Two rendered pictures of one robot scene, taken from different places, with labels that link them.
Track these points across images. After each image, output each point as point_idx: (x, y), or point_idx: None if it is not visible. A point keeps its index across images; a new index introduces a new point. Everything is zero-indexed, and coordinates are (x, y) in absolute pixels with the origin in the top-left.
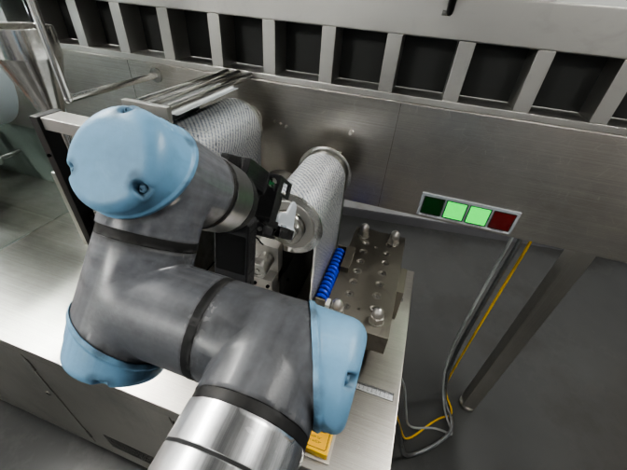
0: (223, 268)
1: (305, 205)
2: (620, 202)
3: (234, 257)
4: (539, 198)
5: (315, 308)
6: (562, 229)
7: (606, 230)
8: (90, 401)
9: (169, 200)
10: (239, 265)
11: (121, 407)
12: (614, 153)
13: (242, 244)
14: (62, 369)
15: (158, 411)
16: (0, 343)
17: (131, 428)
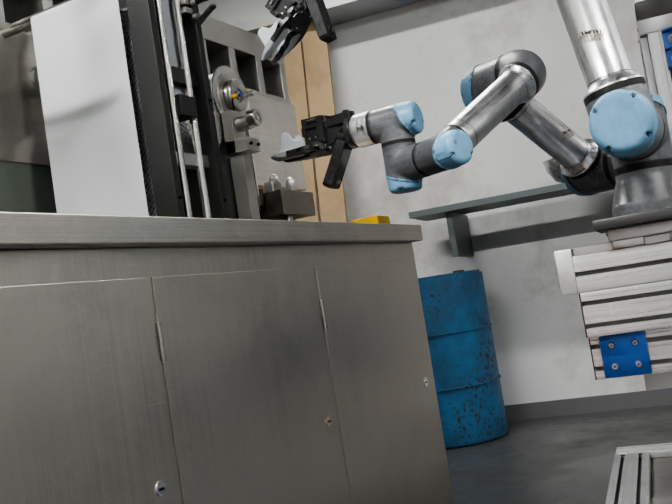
0: (325, 19)
1: (236, 75)
2: (268, 139)
3: (325, 12)
4: None
5: None
6: (260, 168)
7: (274, 163)
8: (237, 391)
9: None
10: (328, 17)
11: (276, 339)
12: (251, 104)
13: (324, 5)
14: (247, 232)
15: (325, 237)
16: (172, 231)
17: (283, 430)
